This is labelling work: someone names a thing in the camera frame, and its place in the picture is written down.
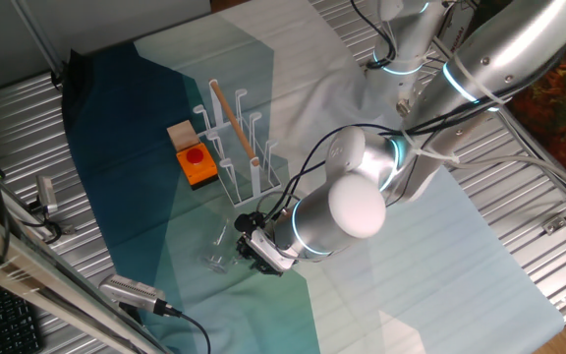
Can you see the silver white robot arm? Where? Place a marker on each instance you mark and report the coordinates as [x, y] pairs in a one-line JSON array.
[[352, 211]]

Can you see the cardboard box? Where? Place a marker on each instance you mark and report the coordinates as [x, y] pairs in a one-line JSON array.
[[460, 37]]

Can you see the aluminium frame bar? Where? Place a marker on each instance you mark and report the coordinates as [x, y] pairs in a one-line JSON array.
[[27, 265]]

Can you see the plain wooden block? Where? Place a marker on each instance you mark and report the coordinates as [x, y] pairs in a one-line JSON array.
[[182, 135]]

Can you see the small metal table bracket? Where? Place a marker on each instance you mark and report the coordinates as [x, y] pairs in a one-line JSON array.
[[554, 224]]

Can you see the orange box red push button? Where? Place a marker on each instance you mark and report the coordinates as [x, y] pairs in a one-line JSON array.
[[197, 172]]

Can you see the blue green white tablecloth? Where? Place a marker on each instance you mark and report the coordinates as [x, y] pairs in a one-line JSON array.
[[411, 270]]

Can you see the white zip tie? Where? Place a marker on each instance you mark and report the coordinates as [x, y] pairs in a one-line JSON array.
[[425, 152], [479, 86]]

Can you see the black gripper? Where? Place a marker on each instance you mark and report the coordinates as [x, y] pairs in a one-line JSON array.
[[244, 248]]

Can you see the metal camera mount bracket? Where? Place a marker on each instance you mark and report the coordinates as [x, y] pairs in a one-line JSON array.
[[67, 229]]

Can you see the grey metal pole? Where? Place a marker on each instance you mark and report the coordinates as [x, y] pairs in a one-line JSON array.
[[37, 37]]

